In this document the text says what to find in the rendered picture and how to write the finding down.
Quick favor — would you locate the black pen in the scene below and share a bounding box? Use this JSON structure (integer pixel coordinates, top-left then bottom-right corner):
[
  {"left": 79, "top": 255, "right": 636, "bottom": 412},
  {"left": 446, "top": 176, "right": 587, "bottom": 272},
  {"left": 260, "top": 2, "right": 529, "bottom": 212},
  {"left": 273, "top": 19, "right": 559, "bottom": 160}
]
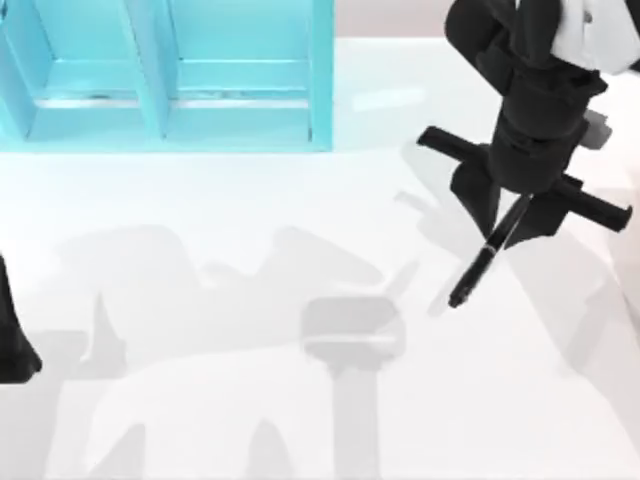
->
[{"left": 447, "top": 194, "right": 534, "bottom": 310}]

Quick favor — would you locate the pale grey rounded box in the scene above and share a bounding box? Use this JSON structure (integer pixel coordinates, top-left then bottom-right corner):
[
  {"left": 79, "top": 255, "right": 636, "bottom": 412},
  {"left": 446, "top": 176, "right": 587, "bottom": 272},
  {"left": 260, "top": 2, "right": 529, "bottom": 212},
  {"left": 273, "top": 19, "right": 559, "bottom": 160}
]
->
[{"left": 579, "top": 107, "right": 614, "bottom": 150}]

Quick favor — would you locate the light blue rack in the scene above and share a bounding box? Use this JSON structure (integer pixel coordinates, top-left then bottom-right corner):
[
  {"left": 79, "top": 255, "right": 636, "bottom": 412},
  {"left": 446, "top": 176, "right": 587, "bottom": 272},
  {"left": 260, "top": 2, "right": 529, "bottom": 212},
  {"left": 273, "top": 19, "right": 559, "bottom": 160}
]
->
[{"left": 0, "top": 0, "right": 335, "bottom": 154}]

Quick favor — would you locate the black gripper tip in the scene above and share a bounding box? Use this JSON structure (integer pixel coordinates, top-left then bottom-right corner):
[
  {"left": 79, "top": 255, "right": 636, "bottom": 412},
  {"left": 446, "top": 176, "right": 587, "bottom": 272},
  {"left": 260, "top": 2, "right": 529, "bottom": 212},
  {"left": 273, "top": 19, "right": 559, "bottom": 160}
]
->
[{"left": 0, "top": 254, "right": 43, "bottom": 386}]

